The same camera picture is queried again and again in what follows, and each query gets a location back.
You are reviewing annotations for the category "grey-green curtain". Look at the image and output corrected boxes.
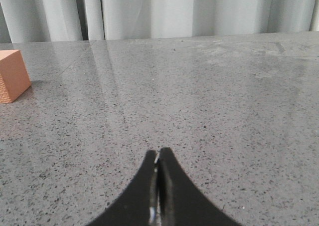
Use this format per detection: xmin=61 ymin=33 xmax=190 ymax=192
xmin=0 ymin=0 xmax=319 ymax=43

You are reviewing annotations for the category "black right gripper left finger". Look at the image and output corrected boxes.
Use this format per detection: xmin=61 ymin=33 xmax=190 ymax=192
xmin=88 ymin=150 xmax=158 ymax=226

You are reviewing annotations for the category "orange foam cube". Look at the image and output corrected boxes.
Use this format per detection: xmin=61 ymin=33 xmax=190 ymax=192
xmin=0 ymin=50 xmax=31 ymax=104

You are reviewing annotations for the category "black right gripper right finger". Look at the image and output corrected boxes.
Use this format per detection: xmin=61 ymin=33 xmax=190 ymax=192
xmin=158 ymin=148 xmax=239 ymax=226

